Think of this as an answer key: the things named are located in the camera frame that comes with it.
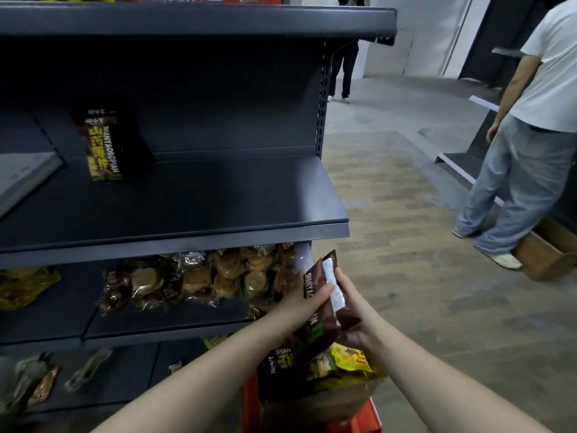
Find person's right hand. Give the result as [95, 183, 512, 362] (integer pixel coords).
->
[333, 267, 389, 355]

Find person's left hand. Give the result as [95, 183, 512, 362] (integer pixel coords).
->
[267, 270, 337, 335]

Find yellow snack packet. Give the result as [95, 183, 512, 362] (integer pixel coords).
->
[308, 342, 376, 389]

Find pile of brown snacks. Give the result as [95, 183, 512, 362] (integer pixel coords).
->
[257, 337, 331, 403]

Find brown cardboard box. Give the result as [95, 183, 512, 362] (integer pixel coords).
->
[256, 337, 389, 425]

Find dark grey metal shelf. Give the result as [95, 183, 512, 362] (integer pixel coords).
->
[0, 1, 398, 433]

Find person's left forearm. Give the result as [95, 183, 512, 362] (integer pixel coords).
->
[91, 310, 290, 433]

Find person's right forearm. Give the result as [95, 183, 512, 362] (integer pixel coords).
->
[373, 324, 554, 433]

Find orange wrapped snacks on shelf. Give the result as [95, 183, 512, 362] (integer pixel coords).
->
[0, 266, 63, 312]

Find white printed flat box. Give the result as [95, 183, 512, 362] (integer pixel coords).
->
[0, 151, 64, 220]

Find red-orange flat carton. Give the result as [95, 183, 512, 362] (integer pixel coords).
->
[241, 369, 383, 433]

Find pile of wrapped pastries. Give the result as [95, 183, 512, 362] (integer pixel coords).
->
[96, 242, 313, 319]

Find tan carton with red print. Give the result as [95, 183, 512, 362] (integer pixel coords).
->
[511, 215, 577, 283]

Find clear green packet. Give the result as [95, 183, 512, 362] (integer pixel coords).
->
[63, 347, 114, 393]
[0, 355, 49, 416]

